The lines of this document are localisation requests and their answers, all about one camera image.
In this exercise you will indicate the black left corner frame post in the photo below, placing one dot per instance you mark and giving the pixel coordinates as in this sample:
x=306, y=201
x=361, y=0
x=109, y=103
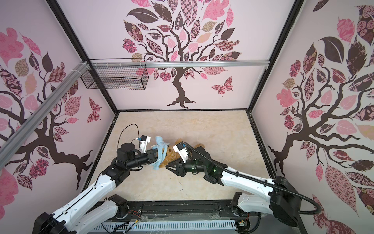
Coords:
x=67, y=28

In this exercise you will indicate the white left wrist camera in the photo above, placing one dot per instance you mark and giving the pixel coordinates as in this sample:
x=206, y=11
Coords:
x=143, y=142

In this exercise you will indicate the black wire mesh basket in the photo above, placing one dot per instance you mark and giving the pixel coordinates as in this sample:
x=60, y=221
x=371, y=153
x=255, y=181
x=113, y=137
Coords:
x=126, y=74

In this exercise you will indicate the black corner frame post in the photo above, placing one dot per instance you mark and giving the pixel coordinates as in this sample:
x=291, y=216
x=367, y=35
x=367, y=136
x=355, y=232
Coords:
x=67, y=28
x=289, y=23

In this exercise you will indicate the white vented cable duct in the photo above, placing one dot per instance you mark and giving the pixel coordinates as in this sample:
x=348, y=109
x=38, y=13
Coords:
x=155, y=227

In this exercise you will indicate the aluminium rail back wall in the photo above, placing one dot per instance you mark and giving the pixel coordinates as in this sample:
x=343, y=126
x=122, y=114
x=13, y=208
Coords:
x=158, y=64

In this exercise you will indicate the aluminium rail wall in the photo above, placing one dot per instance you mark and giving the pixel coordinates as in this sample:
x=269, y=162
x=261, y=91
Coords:
x=158, y=64
x=20, y=136

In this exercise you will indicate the aluminium rail left wall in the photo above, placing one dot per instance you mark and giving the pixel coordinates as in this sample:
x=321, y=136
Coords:
x=20, y=136

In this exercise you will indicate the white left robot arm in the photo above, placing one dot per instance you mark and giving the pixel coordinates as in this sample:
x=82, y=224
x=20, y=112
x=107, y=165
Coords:
x=78, y=216

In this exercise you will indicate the black table edge rail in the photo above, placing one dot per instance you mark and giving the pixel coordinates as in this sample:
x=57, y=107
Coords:
x=246, y=223

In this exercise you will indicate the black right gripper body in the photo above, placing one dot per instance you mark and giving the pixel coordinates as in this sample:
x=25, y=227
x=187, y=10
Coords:
x=192, y=166

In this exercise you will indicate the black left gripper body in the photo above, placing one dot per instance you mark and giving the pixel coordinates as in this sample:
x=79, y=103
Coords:
x=142, y=159

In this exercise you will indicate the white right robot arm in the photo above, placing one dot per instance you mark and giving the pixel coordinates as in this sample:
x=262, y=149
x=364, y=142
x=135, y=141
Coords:
x=262, y=195

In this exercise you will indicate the light blue fleece hoodie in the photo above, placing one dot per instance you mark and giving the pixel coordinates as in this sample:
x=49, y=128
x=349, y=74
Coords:
x=161, y=147

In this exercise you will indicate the tan plush teddy bear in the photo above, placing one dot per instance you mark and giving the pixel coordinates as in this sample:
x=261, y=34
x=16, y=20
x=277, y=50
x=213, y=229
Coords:
x=171, y=155

